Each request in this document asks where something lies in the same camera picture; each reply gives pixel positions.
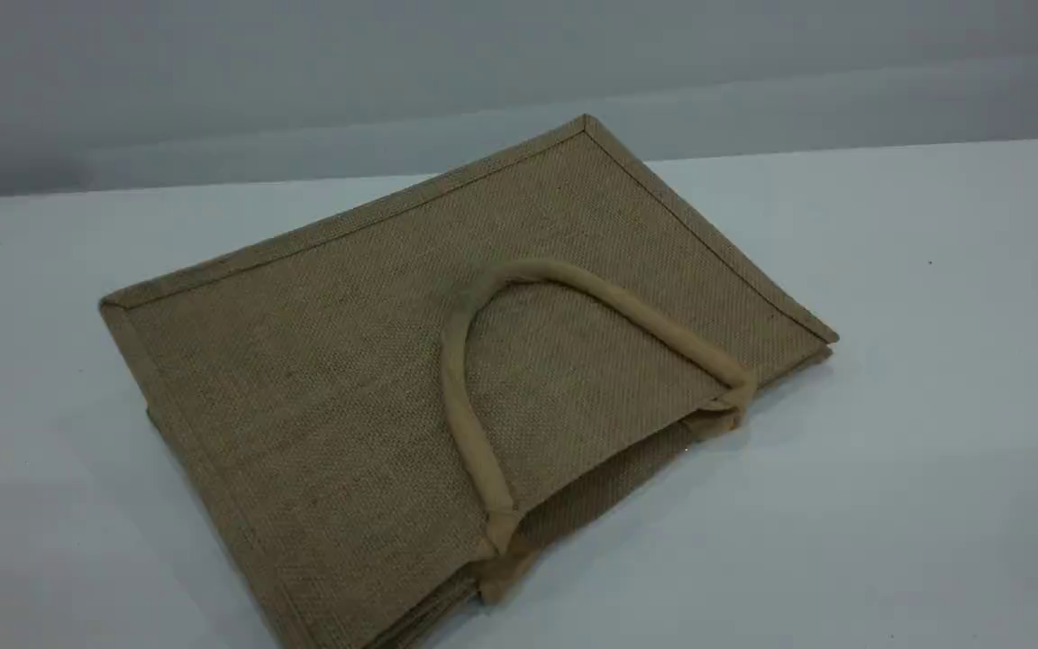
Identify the brown jute tote bag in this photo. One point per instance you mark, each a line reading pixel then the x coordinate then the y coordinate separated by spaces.
pixel 393 406

